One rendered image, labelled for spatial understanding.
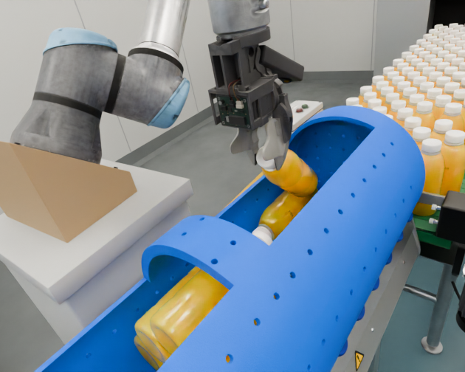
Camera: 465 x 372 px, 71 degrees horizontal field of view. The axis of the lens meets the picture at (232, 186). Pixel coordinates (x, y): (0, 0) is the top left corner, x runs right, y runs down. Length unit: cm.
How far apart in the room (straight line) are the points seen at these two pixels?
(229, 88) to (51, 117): 32
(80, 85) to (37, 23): 262
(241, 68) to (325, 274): 27
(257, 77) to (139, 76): 27
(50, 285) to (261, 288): 33
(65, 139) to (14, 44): 256
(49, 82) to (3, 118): 244
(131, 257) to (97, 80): 33
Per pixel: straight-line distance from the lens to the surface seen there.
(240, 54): 44
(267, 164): 54
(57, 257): 61
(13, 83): 312
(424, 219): 95
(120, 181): 67
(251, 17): 43
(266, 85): 46
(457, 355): 182
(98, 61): 66
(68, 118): 63
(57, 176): 60
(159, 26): 74
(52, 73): 66
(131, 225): 61
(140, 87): 66
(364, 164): 54
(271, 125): 49
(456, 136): 92
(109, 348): 55
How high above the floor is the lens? 147
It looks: 31 degrees down
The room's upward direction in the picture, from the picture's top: 11 degrees counter-clockwise
